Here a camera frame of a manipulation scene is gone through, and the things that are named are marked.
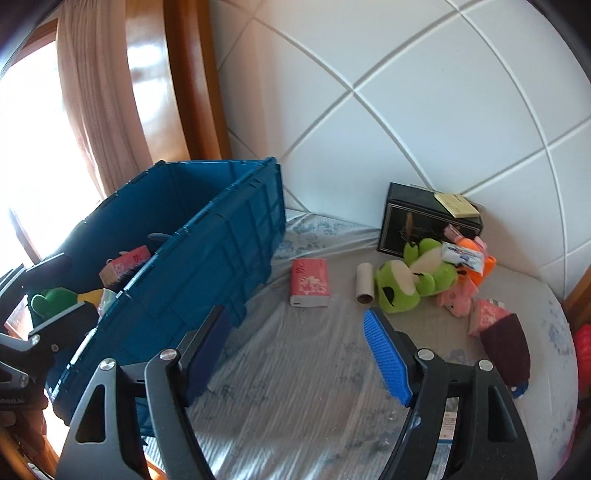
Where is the green yellow plush in crate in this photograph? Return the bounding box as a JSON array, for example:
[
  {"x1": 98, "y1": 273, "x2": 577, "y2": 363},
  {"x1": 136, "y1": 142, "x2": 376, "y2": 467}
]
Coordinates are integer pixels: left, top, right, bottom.
[{"x1": 30, "y1": 287, "x2": 103, "y2": 321}]

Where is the blue plastic storage crate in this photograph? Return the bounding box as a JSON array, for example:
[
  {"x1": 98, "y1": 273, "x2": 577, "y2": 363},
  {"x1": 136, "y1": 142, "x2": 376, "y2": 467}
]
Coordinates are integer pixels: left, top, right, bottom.
[{"x1": 46, "y1": 158, "x2": 286, "y2": 421}]

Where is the cardboard paper roll tube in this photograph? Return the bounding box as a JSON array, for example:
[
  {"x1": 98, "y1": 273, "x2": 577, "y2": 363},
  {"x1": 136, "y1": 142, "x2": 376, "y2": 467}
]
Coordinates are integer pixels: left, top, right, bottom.
[{"x1": 356, "y1": 262, "x2": 375, "y2": 305}]

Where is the beige curtain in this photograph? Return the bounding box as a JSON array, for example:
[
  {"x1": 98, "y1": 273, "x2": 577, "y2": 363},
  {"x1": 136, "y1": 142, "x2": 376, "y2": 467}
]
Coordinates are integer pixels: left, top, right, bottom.
[{"x1": 55, "y1": 0, "x2": 191, "y2": 197}]

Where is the black gift box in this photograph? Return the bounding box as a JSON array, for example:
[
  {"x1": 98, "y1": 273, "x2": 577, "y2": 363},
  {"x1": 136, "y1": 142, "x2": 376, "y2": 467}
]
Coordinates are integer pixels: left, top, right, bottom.
[{"x1": 377, "y1": 182, "x2": 484, "y2": 257}]

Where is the wooden headboard frame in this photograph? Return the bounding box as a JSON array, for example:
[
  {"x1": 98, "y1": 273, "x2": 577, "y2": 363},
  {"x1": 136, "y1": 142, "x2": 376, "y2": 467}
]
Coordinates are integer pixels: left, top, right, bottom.
[{"x1": 125, "y1": 1, "x2": 232, "y2": 163}]

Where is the orange plush toy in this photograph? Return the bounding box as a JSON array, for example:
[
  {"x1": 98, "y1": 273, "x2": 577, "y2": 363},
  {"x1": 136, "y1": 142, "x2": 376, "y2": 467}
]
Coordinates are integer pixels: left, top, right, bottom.
[{"x1": 454, "y1": 236, "x2": 497, "y2": 288}]

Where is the person's left hand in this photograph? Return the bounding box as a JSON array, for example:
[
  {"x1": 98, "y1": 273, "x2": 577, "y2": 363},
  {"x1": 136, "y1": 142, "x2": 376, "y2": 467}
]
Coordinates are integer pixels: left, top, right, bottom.
[{"x1": 1, "y1": 392, "x2": 49, "y2": 445}]

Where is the white plastic snack packet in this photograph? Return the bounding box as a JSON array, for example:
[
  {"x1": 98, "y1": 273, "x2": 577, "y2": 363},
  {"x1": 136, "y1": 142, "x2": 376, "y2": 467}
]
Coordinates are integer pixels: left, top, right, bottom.
[{"x1": 441, "y1": 242, "x2": 485, "y2": 275}]

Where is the yellow sticky note pad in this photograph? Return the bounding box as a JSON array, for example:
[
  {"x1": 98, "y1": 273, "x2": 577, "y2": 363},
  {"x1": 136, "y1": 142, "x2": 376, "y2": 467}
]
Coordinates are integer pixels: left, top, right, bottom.
[{"x1": 434, "y1": 192, "x2": 480, "y2": 219}]

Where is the pink tissue pack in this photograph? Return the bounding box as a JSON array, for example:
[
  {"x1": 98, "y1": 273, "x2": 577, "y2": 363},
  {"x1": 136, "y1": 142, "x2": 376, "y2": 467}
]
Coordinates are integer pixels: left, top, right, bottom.
[{"x1": 290, "y1": 258, "x2": 329, "y2": 308}]

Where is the pink floral tissue box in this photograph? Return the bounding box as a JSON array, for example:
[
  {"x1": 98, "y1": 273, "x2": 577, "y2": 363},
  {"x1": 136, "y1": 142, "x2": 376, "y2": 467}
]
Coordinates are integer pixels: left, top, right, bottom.
[{"x1": 468, "y1": 298, "x2": 511, "y2": 338}]

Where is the white blue medicine box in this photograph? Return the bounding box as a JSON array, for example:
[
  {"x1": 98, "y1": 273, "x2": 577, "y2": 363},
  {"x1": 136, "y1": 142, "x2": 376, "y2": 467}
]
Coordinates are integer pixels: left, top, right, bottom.
[{"x1": 438, "y1": 397, "x2": 459, "y2": 444}]

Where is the pink pig plush toy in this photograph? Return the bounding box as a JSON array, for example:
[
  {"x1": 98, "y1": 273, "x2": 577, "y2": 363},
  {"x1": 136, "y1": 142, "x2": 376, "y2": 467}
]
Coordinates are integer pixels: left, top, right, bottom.
[{"x1": 437, "y1": 277, "x2": 478, "y2": 318}]

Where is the green frog plush toy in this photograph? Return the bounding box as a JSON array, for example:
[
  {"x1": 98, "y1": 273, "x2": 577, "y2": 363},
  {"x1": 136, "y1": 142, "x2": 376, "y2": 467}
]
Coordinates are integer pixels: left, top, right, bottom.
[{"x1": 374, "y1": 238, "x2": 459, "y2": 314}]

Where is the dark maroon cloth pouch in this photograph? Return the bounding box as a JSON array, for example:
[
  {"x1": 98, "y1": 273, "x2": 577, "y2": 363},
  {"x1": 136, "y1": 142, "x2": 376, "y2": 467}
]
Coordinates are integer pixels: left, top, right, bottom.
[{"x1": 480, "y1": 313, "x2": 531, "y2": 390}]

